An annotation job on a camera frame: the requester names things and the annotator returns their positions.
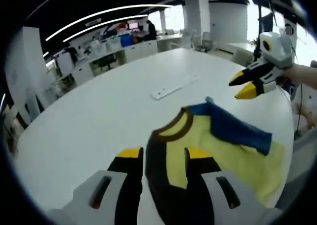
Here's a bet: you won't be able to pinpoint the white table cable strip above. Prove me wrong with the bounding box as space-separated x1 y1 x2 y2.
150 74 200 101

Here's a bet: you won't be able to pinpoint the long curved ceiling light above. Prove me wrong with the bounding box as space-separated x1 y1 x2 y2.
63 14 149 42
46 4 174 41

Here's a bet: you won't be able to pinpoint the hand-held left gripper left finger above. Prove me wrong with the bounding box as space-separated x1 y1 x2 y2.
47 146 144 225

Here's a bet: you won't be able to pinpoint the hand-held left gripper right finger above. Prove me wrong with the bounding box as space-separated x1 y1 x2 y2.
183 147 280 225

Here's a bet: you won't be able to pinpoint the black stand pole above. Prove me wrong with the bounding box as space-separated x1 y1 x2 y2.
252 1 277 62

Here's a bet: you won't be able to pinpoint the wide white pillar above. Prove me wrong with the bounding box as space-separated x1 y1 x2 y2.
6 26 48 126

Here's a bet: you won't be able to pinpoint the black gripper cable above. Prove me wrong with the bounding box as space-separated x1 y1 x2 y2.
294 82 304 136

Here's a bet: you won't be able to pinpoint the yellow blue grey garment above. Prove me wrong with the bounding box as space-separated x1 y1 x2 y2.
145 96 285 225

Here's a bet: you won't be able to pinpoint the white cabinet box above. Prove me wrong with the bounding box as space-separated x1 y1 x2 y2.
56 53 75 73

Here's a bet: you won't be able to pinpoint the black office chair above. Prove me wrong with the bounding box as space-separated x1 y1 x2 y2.
98 55 117 71

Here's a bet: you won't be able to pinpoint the white counter cabinets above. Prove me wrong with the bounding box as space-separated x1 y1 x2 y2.
55 34 184 87

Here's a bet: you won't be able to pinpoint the person's right hand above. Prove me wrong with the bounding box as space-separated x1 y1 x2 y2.
283 64 302 85

